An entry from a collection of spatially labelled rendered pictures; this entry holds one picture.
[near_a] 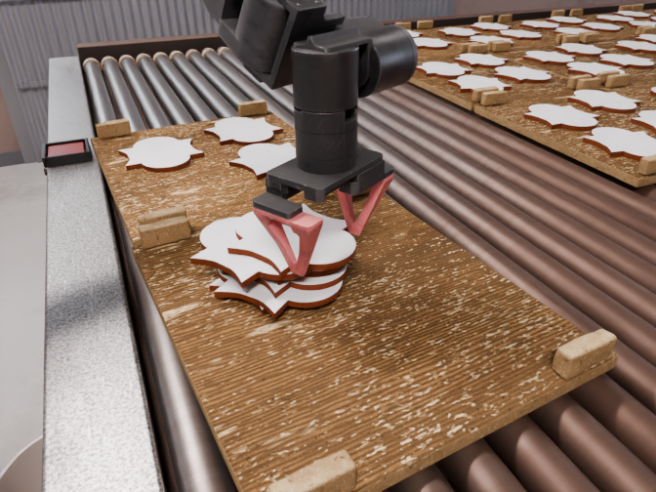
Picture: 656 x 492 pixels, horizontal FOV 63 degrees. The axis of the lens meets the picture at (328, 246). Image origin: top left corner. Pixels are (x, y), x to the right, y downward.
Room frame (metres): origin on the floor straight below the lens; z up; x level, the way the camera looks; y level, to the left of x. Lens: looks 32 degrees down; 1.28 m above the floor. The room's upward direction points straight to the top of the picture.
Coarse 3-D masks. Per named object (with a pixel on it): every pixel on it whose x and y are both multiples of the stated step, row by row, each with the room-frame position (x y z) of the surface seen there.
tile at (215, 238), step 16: (224, 224) 0.53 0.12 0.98; (208, 240) 0.49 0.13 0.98; (224, 240) 0.49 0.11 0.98; (192, 256) 0.46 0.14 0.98; (208, 256) 0.46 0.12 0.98; (224, 256) 0.46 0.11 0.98; (240, 256) 0.46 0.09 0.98; (240, 272) 0.43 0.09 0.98; (256, 272) 0.43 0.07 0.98; (272, 272) 0.43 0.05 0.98
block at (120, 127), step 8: (112, 120) 0.94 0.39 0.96; (120, 120) 0.94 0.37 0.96; (128, 120) 0.94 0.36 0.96; (96, 128) 0.91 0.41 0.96; (104, 128) 0.92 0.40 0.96; (112, 128) 0.93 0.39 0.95; (120, 128) 0.93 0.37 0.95; (128, 128) 0.94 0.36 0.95; (104, 136) 0.92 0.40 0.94; (112, 136) 0.93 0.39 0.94
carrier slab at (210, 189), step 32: (160, 128) 0.98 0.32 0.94; (192, 128) 0.98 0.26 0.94; (288, 128) 0.98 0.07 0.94; (128, 160) 0.82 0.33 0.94; (192, 160) 0.82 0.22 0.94; (224, 160) 0.82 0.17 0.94; (128, 192) 0.70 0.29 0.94; (160, 192) 0.70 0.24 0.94; (192, 192) 0.70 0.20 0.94; (224, 192) 0.70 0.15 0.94; (256, 192) 0.70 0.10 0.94; (128, 224) 0.61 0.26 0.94; (192, 224) 0.61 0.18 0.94
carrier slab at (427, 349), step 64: (384, 256) 0.53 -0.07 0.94; (448, 256) 0.53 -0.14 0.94; (192, 320) 0.41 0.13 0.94; (256, 320) 0.41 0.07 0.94; (320, 320) 0.41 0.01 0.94; (384, 320) 0.41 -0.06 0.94; (448, 320) 0.41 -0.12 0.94; (512, 320) 0.41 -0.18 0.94; (192, 384) 0.33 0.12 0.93; (256, 384) 0.33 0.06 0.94; (320, 384) 0.33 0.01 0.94; (384, 384) 0.33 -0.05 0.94; (448, 384) 0.33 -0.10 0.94; (512, 384) 0.33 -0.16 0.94; (576, 384) 0.34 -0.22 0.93; (256, 448) 0.26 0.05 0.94; (320, 448) 0.26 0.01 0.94; (384, 448) 0.26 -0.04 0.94; (448, 448) 0.27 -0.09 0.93
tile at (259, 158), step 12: (252, 144) 0.87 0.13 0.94; (264, 144) 0.87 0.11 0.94; (288, 144) 0.87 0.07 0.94; (240, 156) 0.82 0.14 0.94; (252, 156) 0.82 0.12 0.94; (264, 156) 0.82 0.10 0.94; (276, 156) 0.82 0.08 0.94; (288, 156) 0.82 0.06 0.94; (252, 168) 0.77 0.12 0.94; (264, 168) 0.77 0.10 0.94
